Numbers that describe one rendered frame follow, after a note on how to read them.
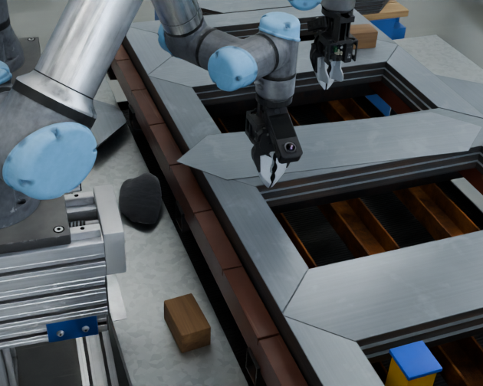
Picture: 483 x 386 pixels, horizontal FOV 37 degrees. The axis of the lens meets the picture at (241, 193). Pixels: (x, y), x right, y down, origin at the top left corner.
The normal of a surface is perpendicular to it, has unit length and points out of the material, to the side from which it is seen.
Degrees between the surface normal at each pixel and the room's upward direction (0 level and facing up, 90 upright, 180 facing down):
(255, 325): 0
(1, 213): 73
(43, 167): 97
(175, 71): 0
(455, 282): 0
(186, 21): 101
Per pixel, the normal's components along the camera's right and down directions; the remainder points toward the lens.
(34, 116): -0.02, 0.04
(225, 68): -0.65, 0.42
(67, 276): 0.28, 0.58
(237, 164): 0.05, -0.80
